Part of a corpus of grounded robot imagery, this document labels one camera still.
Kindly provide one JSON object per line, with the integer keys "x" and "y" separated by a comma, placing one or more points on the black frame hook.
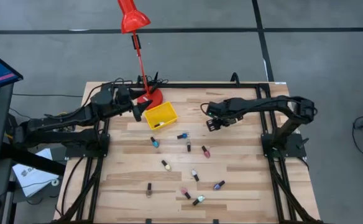
{"x": 235, "y": 77}

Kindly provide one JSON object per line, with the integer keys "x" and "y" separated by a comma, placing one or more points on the teal nail polish bottle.
{"x": 154, "y": 142}

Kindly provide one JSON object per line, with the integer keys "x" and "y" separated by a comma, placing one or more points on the pink nail polish bottle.
{"x": 205, "y": 152}

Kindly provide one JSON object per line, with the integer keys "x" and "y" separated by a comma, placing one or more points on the blue nail polish bottle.
{"x": 183, "y": 136}

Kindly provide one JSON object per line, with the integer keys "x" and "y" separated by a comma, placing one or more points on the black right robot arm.
{"x": 271, "y": 104}

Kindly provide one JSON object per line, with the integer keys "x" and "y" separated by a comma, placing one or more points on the white paper booklet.
{"x": 32, "y": 177}

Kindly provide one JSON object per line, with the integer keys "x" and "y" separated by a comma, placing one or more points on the red desk lamp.
{"x": 131, "y": 18}

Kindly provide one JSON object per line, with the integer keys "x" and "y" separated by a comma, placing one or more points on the black aluminium table frame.
{"x": 184, "y": 85}

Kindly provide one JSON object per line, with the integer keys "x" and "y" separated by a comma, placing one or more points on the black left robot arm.
{"x": 60, "y": 119}

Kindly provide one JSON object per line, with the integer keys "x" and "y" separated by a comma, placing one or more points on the brown nail polish bottle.
{"x": 148, "y": 189}

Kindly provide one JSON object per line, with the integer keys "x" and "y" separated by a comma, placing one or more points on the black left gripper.
{"x": 124, "y": 104}

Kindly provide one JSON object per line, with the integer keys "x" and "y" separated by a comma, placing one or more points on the white tape roll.
{"x": 55, "y": 182}

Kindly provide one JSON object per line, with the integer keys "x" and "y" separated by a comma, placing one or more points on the black table edge clamp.
{"x": 148, "y": 221}
{"x": 215, "y": 221}

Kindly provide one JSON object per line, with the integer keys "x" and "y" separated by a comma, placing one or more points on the purple nail polish bottle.
{"x": 218, "y": 185}

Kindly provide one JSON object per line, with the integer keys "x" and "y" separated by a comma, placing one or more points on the yellow plastic basket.
{"x": 166, "y": 113}

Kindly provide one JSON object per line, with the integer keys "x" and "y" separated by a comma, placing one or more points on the pale nail polish bottle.
{"x": 159, "y": 124}

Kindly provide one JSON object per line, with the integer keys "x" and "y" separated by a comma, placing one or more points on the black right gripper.
{"x": 226, "y": 109}

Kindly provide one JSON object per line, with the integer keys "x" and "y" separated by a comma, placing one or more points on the white nail polish bottle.
{"x": 195, "y": 175}

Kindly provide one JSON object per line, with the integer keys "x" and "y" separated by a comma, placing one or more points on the yellow nail polish bottle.
{"x": 166, "y": 165}

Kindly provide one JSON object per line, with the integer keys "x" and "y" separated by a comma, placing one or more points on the grey nail polish bottle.
{"x": 188, "y": 147}

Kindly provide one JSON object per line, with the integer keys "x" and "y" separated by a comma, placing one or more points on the rose nail polish bottle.
{"x": 185, "y": 193}

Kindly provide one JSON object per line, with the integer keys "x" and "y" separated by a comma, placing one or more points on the mint nail polish bottle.
{"x": 198, "y": 200}

